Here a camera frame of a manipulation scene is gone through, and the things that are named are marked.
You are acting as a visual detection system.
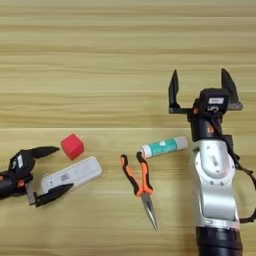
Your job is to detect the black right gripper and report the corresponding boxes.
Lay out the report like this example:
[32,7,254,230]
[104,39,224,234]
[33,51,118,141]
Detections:
[168,68,244,143]

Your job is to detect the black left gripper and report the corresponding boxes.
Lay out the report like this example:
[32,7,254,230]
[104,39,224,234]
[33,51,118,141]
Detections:
[0,145,74,208]

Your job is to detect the white oblong plastic device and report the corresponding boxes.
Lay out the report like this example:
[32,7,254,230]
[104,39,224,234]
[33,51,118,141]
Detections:
[39,155,103,196]

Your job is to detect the red foam cube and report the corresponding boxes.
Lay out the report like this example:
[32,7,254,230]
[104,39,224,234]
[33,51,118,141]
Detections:
[60,133,85,161]

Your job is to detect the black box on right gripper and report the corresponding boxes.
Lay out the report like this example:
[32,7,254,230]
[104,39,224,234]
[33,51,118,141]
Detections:
[198,87,231,116]

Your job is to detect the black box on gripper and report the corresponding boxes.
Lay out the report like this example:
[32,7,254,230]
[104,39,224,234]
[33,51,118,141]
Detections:
[8,149,36,178]
[198,87,231,116]

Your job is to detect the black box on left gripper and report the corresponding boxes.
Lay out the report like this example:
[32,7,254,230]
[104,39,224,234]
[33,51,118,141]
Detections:
[8,149,36,178]

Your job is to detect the green white tube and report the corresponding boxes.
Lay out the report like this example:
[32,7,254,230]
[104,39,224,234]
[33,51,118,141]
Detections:
[139,135,189,159]

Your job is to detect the orange black needle-nose pliers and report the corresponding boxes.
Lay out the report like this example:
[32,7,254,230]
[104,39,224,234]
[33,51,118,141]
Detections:
[120,151,159,232]

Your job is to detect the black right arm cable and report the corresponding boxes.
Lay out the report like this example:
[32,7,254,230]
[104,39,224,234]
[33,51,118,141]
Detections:
[213,114,256,224]

